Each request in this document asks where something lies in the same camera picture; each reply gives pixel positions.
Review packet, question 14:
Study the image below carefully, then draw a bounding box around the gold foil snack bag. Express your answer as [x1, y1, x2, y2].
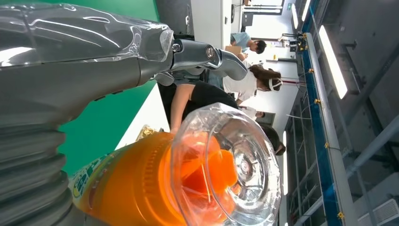
[136, 124, 160, 143]

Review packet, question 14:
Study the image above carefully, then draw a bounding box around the person at laptop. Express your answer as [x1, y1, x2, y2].
[157, 80, 287, 157]

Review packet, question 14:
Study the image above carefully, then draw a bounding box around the seated person with headset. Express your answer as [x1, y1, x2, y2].
[208, 64, 284, 106]

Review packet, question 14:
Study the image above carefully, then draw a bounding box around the person bending over box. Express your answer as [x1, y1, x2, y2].
[230, 32, 267, 55]

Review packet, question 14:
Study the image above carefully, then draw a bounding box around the ceiling light panel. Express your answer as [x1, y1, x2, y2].
[318, 24, 348, 100]

